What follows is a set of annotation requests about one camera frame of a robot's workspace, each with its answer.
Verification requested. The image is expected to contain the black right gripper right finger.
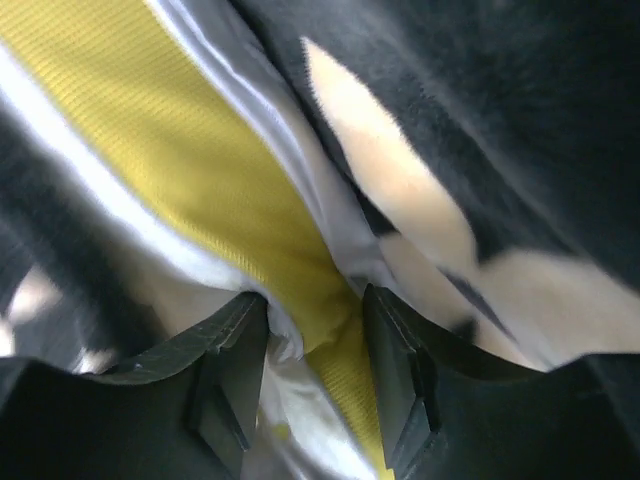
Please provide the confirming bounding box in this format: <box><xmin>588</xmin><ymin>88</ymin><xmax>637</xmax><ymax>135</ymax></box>
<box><xmin>363</xmin><ymin>286</ymin><xmax>639</xmax><ymax>480</ymax></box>

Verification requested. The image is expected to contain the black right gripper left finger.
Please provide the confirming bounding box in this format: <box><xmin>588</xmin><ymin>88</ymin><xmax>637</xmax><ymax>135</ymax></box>
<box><xmin>1</xmin><ymin>293</ymin><xmax>268</xmax><ymax>479</ymax></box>

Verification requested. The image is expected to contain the black floral pillowcase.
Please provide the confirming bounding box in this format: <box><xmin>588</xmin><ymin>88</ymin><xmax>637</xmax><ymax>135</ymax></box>
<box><xmin>0</xmin><ymin>0</ymin><xmax>640</xmax><ymax>374</ymax></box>

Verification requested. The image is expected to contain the cream yellow-edged pillow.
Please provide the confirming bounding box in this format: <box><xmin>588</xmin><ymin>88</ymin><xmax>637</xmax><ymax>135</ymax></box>
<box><xmin>1</xmin><ymin>1</ymin><xmax>392</xmax><ymax>479</ymax></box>

